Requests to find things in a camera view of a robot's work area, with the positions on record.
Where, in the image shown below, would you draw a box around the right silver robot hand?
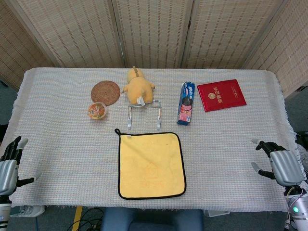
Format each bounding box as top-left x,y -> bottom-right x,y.
251,138 -> 306,188

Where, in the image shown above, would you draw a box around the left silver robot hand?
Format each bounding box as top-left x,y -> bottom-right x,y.
0,136 -> 42,196

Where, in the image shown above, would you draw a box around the yellow cloth with black back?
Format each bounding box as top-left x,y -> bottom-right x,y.
114,128 -> 187,200

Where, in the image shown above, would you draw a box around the white sneaker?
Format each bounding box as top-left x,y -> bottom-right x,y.
18,205 -> 46,218

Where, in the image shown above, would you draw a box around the pale woven tablecloth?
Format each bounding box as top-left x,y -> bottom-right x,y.
4,67 -> 301,214

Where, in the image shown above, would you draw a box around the yellow floor tape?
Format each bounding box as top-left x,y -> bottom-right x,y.
72,206 -> 84,231

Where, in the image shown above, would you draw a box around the clear plastic box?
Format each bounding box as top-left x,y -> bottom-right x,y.
203,209 -> 231,217

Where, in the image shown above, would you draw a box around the red certificate book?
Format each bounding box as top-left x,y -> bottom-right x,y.
196,78 -> 248,113

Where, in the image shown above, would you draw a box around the orange fruit jelly cup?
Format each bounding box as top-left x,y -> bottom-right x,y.
87,102 -> 108,120

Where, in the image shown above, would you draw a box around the blue cookie box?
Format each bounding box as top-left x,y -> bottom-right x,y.
177,81 -> 195,126

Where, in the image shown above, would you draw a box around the round woven brown coaster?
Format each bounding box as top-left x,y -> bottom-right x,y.
90,81 -> 121,106

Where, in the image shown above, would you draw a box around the blue chair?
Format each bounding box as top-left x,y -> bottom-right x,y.
100,207 -> 204,231

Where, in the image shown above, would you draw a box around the woven folding screen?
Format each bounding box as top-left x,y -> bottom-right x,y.
0,0 -> 308,99

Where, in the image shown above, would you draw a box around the yellow plush toy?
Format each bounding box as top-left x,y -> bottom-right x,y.
122,66 -> 156,106

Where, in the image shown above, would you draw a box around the black floor cables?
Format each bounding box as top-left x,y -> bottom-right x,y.
66,208 -> 104,231

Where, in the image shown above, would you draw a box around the metal wire rack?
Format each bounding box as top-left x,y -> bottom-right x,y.
127,99 -> 163,131

